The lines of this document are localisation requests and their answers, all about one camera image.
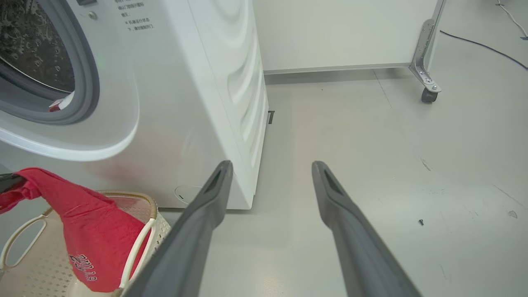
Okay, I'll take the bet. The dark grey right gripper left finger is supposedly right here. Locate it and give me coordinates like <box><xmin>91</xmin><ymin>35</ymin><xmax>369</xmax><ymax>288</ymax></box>
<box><xmin>124</xmin><ymin>160</ymin><xmax>234</xmax><ymax>297</ymax></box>

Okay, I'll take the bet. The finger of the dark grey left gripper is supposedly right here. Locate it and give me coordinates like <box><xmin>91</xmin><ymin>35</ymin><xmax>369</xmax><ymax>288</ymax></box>
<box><xmin>0</xmin><ymin>173</ymin><xmax>25</xmax><ymax>194</ymax></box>

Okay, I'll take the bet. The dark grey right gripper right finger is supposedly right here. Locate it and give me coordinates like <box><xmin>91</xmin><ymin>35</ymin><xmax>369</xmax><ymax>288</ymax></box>
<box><xmin>311</xmin><ymin>161</ymin><xmax>421</xmax><ymax>297</ymax></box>

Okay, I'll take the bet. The red Bulls print garment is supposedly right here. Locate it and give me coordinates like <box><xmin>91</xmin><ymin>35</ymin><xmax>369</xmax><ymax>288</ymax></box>
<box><xmin>0</xmin><ymin>167</ymin><xmax>151</xmax><ymax>293</ymax></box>

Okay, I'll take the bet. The cream perforated laundry basket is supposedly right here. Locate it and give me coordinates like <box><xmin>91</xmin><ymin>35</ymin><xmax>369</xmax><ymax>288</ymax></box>
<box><xmin>0</xmin><ymin>191</ymin><xmax>171</xmax><ymax>297</ymax></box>

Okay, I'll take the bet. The white front-load washing machine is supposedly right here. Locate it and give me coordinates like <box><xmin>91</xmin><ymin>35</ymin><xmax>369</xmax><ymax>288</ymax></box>
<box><xmin>0</xmin><ymin>0</ymin><xmax>270</xmax><ymax>210</ymax></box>

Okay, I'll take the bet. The silver metal panel leg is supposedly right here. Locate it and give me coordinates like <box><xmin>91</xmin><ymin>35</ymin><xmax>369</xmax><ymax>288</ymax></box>
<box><xmin>408</xmin><ymin>0</ymin><xmax>447</xmax><ymax>94</ymax></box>

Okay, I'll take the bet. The white partition panel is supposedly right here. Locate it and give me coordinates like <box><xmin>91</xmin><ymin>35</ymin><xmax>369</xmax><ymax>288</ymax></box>
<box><xmin>252</xmin><ymin>0</ymin><xmax>438</xmax><ymax>75</ymax></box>

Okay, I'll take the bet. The thin black floor cable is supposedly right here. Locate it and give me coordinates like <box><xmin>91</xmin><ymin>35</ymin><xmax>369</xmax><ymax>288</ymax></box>
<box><xmin>439</xmin><ymin>30</ymin><xmax>528</xmax><ymax>70</ymax></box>

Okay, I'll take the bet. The thin white floor cable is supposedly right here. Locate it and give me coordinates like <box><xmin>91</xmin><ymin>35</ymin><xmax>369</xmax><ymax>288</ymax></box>
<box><xmin>495</xmin><ymin>0</ymin><xmax>528</xmax><ymax>41</ymax></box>

